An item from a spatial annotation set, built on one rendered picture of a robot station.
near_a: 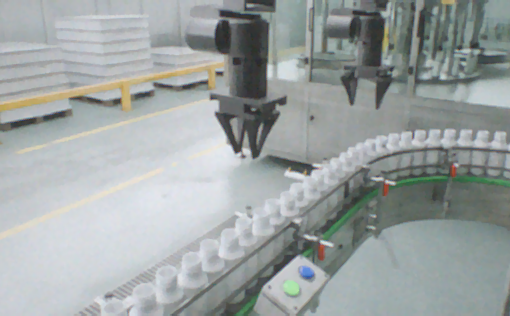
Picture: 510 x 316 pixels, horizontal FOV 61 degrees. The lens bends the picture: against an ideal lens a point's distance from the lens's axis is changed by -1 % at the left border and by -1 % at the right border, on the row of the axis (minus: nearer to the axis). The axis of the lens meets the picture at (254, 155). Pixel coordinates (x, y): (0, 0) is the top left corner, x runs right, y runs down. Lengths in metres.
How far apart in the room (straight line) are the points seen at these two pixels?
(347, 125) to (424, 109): 0.67
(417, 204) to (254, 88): 1.25
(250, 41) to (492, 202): 1.43
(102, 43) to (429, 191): 5.99
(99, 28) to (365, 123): 4.57
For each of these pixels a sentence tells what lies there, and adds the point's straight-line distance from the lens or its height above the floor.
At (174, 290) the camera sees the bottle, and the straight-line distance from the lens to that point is 0.85.
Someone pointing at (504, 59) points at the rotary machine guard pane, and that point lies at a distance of 3.52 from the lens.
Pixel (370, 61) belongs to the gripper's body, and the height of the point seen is 1.50.
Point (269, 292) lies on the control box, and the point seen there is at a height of 1.12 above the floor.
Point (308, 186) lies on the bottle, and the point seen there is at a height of 1.15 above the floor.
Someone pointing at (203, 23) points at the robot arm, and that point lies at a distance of 0.66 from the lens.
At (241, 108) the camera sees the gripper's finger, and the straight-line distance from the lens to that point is 0.63.
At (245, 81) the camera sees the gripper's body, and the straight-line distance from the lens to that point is 0.63.
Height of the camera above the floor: 1.64
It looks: 20 degrees down
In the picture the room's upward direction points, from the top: straight up
